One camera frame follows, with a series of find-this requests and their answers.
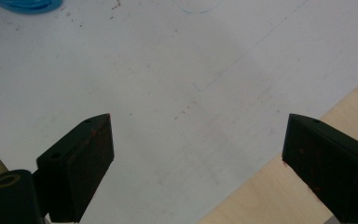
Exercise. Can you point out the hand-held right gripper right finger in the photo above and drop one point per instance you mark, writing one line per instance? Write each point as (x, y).
(332, 168)

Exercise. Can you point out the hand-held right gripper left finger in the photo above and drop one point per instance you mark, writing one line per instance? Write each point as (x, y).
(74, 168)

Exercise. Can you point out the blue plastic bottle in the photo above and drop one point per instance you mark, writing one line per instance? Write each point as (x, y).
(28, 5)

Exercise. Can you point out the white table mat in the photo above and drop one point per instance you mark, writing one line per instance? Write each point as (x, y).
(167, 77)

